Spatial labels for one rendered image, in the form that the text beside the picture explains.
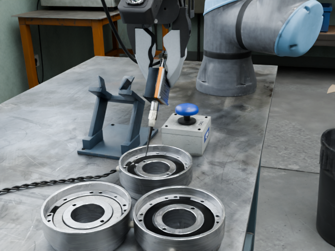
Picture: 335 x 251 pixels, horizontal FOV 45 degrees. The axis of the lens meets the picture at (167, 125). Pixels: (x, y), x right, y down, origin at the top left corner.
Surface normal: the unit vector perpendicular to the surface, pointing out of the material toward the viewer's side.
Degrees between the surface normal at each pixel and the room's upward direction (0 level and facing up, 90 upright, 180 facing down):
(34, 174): 0
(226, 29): 97
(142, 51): 90
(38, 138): 0
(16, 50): 90
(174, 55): 90
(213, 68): 73
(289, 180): 0
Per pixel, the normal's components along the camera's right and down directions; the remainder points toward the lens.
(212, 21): -0.75, 0.27
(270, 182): -0.02, -0.92
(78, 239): 0.00, 0.39
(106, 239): 0.54, 0.32
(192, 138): -0.29, 0.37
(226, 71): -0.18, 0.09
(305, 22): 0.70, 0.38
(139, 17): -0.24, 0.80
